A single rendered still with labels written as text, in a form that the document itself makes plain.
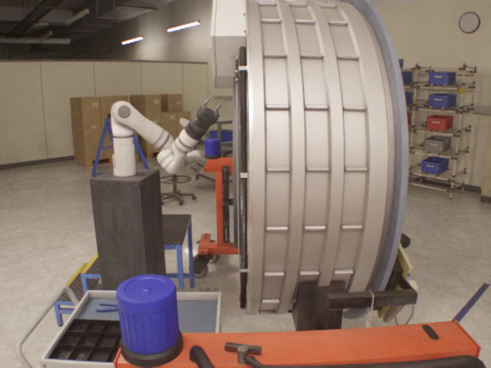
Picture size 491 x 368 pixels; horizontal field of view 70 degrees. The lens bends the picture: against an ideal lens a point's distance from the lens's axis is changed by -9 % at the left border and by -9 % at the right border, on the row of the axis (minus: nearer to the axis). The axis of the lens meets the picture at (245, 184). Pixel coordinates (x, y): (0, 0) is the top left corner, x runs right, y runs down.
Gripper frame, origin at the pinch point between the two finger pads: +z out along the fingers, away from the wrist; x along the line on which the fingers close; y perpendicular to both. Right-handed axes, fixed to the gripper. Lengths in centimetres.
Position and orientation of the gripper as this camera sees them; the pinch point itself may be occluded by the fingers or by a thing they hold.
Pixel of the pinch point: (219, 95)
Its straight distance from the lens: 144.1
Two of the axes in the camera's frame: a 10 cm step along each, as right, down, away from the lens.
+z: 6.3, -6.3, -4.6
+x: -7.5, -3.5, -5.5
